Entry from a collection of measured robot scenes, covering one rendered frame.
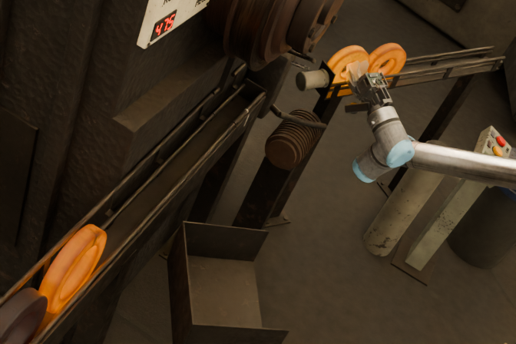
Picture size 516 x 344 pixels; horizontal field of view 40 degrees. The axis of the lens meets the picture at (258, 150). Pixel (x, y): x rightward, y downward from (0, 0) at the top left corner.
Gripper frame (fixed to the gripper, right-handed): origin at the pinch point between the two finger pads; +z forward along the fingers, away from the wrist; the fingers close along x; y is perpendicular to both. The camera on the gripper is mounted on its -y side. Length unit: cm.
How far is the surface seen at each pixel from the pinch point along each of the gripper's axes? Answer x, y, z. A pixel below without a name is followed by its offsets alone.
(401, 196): -30, -34, -36
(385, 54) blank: -11.4, 4.6, -0.6
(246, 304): 70, 6, -67
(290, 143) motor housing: 21.7, -16.9, -17.6
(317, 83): 12.5, -4.2, -4.1
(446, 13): -186, -89, 91
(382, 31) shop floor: -143, -102, 89
